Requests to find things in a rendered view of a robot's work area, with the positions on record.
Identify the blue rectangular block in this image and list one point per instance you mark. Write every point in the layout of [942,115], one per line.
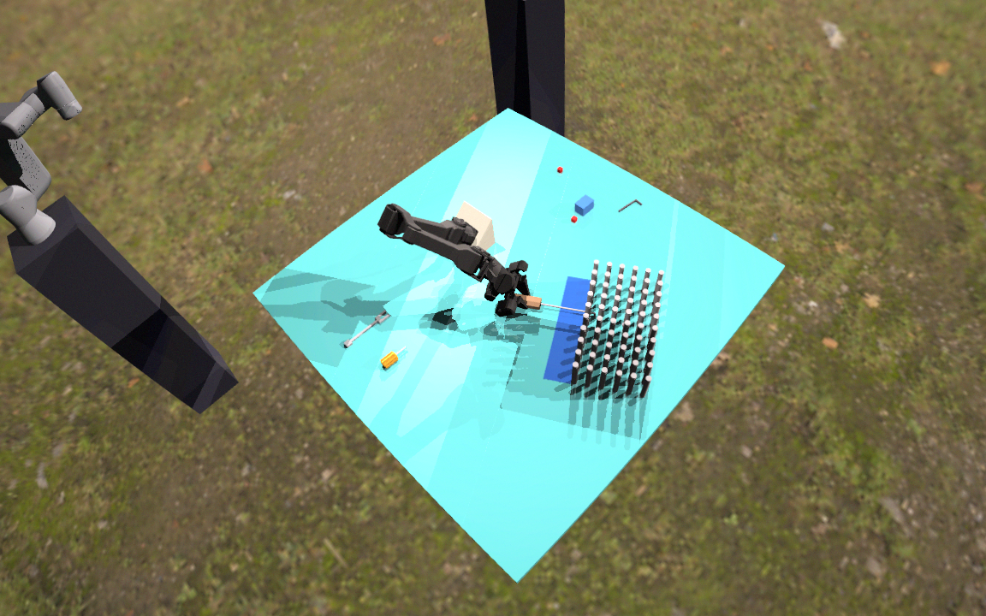
[584,205]

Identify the blue flat strip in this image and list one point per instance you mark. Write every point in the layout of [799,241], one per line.
[565,341]

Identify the hook tool with brown wooden handle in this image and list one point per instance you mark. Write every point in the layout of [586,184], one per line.
[536,302]

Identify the white two-pronged fork tool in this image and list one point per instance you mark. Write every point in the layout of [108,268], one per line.
[348,342]

